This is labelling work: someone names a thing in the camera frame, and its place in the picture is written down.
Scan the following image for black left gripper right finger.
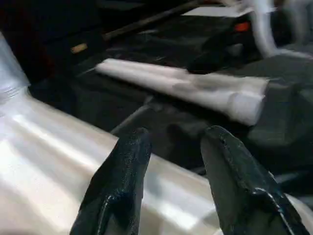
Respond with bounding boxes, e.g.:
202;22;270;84
200;124;312;235

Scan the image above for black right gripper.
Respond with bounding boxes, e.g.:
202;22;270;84
207;21;260;68

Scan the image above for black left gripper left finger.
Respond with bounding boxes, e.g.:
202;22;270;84
69;126;153;235

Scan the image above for white plastic table top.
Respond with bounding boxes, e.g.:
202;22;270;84
0;83;313;235

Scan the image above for black furniture unit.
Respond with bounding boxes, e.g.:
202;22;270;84
0;0;196;81

